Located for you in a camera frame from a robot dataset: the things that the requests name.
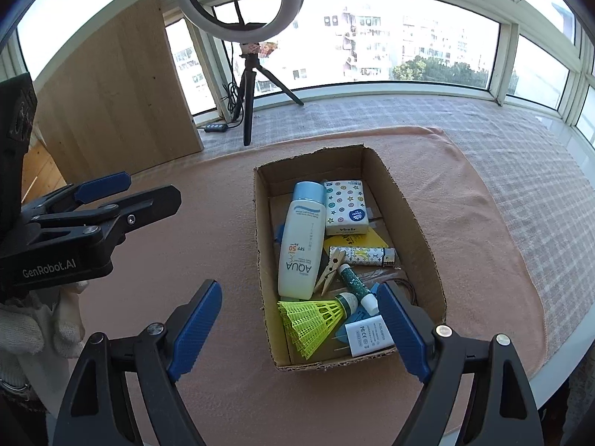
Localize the blue phone stand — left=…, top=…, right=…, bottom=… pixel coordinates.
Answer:
left=274, top=223, right=284, bottom=244

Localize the purple hair tie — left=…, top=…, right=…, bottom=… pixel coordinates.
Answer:
left=366, top=278, right=416, bottom=305

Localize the white gloved left hand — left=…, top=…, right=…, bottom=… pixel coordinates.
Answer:
left=1, top=281, right=89, bottom=390

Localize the wooden board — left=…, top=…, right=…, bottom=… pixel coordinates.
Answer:
left=35, top=0, right=204, bottom=182

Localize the black remote controller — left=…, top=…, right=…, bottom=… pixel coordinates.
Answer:
left=204, top=123, right=229, bottom=133

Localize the black tripod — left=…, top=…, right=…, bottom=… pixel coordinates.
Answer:
left=231, top=52, right=305, bottom=146

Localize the white sunscreen bottle blue cap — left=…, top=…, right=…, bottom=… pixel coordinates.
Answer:
left=277, top=181, right=327, bottom=301

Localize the green Mentholatum lip balm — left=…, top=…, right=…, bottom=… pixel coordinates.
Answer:
left=338, top=264, right=379, bottom=316

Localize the cardboard box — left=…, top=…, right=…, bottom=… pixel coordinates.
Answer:
left=254, top=145, right=447, bottom=372

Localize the wooden clothespin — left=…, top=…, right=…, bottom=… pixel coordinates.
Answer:
left=313, top=250, right=345, bottom=295

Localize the yellow shuttlecock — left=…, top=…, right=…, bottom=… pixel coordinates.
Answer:
left=277, top=292, right=359, bottom=359

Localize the Vinda tissue pack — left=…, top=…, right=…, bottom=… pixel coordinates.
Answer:
left=323, top=179, right=369, bottom=236

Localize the white patterned lighter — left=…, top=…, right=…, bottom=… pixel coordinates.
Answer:
left=329, top=246, right=399, bottom=268

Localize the yellow notepad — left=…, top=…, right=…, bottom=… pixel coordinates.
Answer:
left=323, top=227, right=390, bottom=254

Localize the checkered bedsheet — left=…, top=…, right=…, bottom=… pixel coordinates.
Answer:
left=196, top=96, right=595, bottom=353

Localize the black cable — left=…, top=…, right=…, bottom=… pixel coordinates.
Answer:
left=196, top=41, right=245, bottom=129

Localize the white USB wall charger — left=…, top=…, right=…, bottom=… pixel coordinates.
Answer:
left=335, top=315, right=394, bottom=358

